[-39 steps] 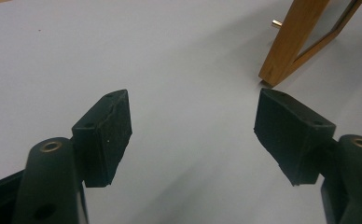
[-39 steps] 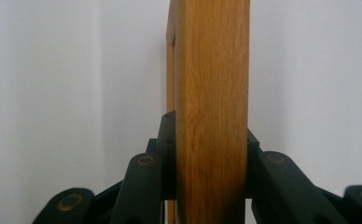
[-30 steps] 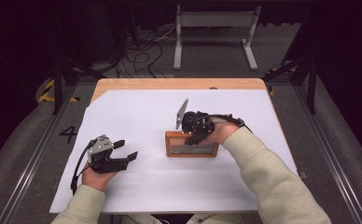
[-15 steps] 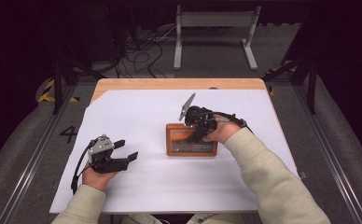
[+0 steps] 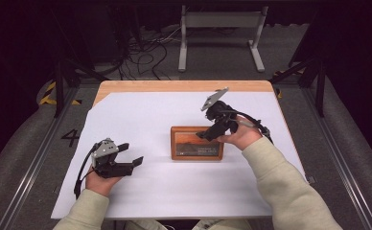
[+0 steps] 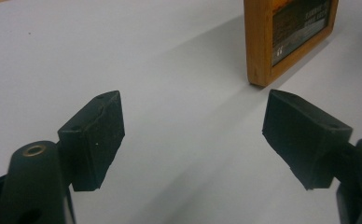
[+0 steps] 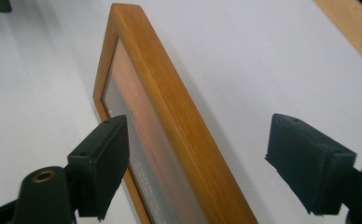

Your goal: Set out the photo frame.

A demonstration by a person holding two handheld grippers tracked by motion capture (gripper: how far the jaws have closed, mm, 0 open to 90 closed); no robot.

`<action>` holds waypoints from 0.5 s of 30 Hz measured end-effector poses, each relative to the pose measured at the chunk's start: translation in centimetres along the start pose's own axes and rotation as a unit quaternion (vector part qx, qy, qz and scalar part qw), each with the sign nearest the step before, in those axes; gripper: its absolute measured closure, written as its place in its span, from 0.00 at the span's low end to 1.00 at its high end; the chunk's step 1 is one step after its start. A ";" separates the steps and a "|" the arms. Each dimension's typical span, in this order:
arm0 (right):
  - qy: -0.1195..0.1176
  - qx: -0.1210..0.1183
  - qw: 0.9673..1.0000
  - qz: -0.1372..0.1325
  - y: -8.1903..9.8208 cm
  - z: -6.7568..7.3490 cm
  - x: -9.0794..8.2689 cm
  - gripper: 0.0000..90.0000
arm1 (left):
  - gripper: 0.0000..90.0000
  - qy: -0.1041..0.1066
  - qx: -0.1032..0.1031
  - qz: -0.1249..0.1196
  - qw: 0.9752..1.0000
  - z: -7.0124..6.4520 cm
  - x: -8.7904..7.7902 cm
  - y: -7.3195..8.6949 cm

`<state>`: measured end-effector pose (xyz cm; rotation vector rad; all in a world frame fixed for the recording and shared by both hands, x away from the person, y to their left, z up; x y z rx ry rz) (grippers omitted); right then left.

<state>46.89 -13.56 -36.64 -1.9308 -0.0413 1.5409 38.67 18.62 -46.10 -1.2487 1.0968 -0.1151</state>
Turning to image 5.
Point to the yellow black hazard tape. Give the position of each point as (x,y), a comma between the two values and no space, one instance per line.
(48,91)
(280,93)

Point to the wooden table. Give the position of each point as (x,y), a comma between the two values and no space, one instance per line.
(174,86)

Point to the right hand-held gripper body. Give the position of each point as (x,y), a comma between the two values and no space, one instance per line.
(219,111)

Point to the white paper sheet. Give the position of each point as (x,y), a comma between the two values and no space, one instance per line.
(158,185)

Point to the grey metal stand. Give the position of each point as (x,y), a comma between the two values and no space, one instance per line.
(222,19)

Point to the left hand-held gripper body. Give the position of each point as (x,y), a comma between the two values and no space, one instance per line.
(105,164)

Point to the person's right hand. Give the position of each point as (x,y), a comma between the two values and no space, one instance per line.
(244,135)

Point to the person's right leg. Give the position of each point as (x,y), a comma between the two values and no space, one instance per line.
(222,225)

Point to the person's left hand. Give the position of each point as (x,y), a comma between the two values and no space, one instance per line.
(99,185)

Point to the black tripod stand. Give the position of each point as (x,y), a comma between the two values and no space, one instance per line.
(58,86)
(320,89)

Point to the metal floor rail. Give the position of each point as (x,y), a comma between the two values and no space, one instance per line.
(35,166)
(331,143)

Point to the person's leg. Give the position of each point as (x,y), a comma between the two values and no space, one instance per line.
(145,225)
(222,225)

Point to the person's left leg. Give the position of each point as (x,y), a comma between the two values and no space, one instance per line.
(145,225)

